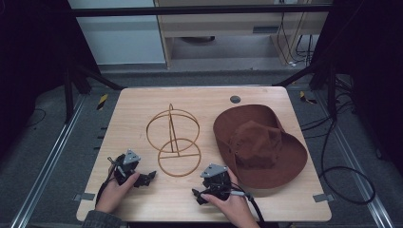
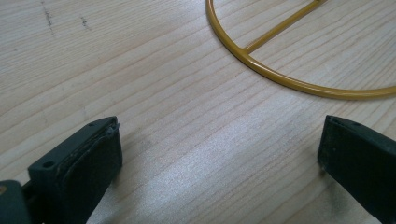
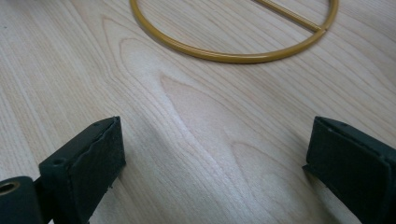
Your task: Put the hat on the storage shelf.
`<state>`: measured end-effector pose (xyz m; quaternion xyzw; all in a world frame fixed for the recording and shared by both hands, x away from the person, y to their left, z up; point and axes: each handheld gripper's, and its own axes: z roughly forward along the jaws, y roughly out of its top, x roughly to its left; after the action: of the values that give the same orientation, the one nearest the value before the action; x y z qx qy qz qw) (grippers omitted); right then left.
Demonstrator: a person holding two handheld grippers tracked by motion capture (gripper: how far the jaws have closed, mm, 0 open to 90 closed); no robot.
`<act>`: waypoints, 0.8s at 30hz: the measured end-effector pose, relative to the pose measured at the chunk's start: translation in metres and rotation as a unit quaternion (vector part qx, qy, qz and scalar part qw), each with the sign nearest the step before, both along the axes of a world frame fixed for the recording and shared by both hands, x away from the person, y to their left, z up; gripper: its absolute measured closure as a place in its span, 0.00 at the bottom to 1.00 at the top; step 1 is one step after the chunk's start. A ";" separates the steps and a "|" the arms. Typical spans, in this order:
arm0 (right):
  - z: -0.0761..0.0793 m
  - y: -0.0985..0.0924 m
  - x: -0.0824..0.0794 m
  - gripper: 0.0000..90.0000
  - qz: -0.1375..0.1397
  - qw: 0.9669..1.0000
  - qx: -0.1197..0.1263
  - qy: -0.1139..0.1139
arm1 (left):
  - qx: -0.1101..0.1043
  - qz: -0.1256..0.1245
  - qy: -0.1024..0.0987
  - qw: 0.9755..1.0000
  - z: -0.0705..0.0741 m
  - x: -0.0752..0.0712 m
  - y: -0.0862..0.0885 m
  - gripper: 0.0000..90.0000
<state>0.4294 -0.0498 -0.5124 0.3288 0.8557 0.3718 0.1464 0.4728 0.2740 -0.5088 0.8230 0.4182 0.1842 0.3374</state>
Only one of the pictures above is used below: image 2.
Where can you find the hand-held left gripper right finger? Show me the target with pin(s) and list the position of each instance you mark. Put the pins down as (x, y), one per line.
(361, 161)

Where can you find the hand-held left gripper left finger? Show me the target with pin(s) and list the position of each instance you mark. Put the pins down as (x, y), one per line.
(77, 174)

